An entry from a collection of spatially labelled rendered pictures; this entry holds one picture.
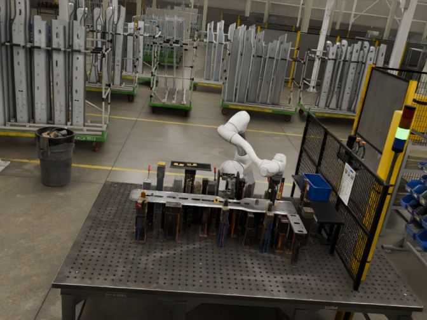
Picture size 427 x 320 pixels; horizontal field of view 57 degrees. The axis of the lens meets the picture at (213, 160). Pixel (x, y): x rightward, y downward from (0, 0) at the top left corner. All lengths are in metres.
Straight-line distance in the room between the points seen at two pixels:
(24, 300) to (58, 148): 2.22
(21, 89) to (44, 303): 4.28
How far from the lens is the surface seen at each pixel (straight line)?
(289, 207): 3.41
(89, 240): 3.28
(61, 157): 5.54
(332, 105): 11.02
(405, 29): 9.83
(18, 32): 7.21
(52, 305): 3.81
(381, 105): 5.47
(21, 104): 7.34
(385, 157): 2.92
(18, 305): 3.87
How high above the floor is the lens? 2.50
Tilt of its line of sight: 21 degrees down
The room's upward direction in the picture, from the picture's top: 7 degrees clockwise
